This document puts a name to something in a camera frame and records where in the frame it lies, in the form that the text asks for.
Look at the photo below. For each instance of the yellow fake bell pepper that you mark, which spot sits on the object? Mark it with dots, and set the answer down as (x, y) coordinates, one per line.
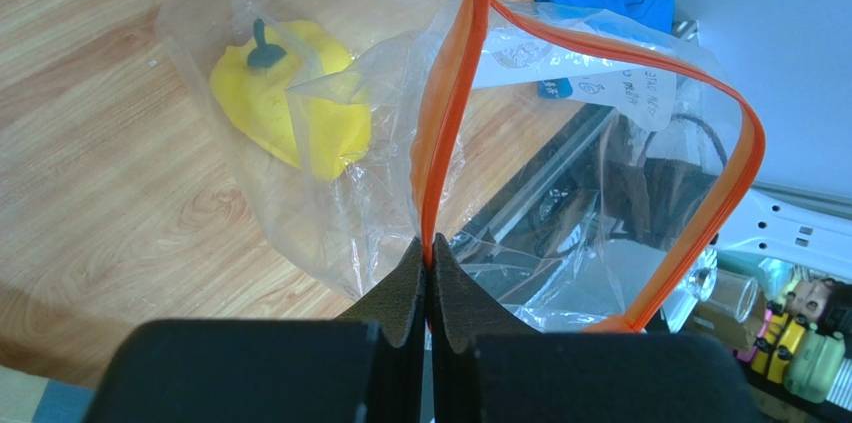
(251, 84)

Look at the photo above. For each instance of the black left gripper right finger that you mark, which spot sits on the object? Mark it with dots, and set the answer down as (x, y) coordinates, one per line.
(489, 366)

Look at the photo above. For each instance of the clear zip top bag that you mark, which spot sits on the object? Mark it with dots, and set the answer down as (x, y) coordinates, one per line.
(462, 94)

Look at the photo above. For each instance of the clear glass cup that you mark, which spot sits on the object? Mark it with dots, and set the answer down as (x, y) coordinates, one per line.
(729, 293)

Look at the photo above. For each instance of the colourful toy figures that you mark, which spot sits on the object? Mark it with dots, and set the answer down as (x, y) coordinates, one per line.
(804, 343)

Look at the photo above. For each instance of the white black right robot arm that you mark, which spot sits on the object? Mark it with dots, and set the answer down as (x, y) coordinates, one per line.
(763, 225)

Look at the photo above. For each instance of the blue beige striped pillow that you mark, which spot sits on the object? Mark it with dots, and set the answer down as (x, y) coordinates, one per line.
(30, 398)

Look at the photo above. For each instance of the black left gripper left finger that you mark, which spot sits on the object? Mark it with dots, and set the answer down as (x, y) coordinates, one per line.
(365, 365)

